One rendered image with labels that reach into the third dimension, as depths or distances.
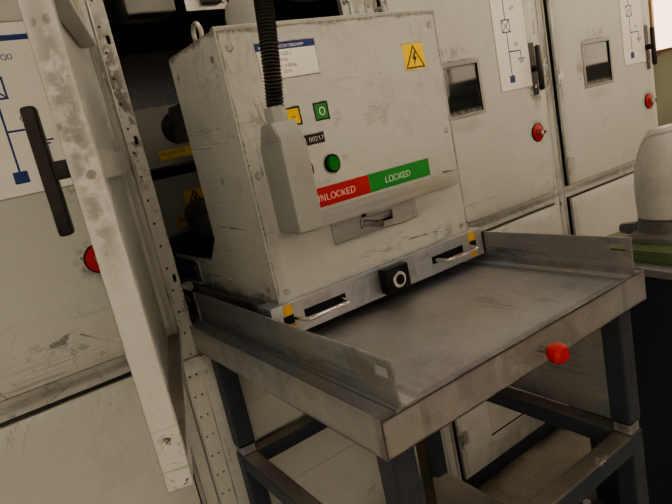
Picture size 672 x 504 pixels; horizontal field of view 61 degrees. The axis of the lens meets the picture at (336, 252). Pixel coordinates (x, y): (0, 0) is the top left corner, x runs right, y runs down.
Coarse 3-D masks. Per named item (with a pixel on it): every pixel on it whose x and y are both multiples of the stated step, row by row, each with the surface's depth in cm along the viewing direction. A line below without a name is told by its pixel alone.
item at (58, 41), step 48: (48, 0) 55; (48, 48) 55; (48, 96) 56; (96, 96) 108; (96, 144) 63; (48, 192) 60; (96, 192) 59; (96, 240) 59; (144, 240) 120; (144, 288) 100; (144, 336) 62; (144, 384) 63; (192, 480) 66
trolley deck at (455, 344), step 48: (432, 288) 116; (480, 288) 110; (528, 288) 105; (576, 288) 100; (624, 288) 99; (192, 336) 126; (336, 336) 101; (384, 336) 97; (432, 336) 92; (480, 336) 88; (528, 336) 85; (576, 336) 92; (288, 384) 90; (432, 384) 76; (480, 384) 80; (384, 432) 70; (432, 432) 75
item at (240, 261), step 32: (192, 64) 100; (192, 96) 104; (224, 96) 94; (192, 128) 108; (224, 128) 97; (224, 160) 101; (224, 192) 105; (224, 224) 109; (256, 224) 98; (192, 256) 131; (224, 256) 114; (256, 256) 102; (224, 288) 119; (256, 288) 106
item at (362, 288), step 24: (456, 240) 122; (480, 240) 126; (384, 264) 112; (408, 264) 115; (432, 264) 118; (456, 264) 122; (336, 288) 105; (360, 288) 108; (264, 312) 100; (312, 312) 102; (336, 312) 105
